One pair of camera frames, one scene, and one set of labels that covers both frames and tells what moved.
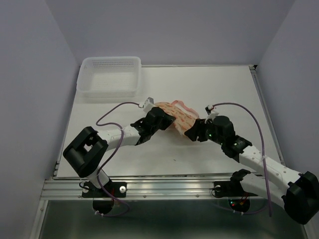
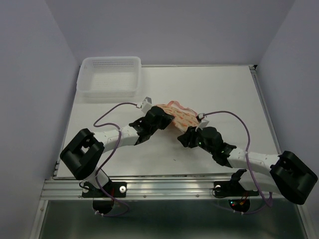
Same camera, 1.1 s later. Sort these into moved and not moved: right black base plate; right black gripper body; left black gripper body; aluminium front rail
Moved: right black gripper body
Not moved: left black gripper body; right black base plate; aluminium front rail
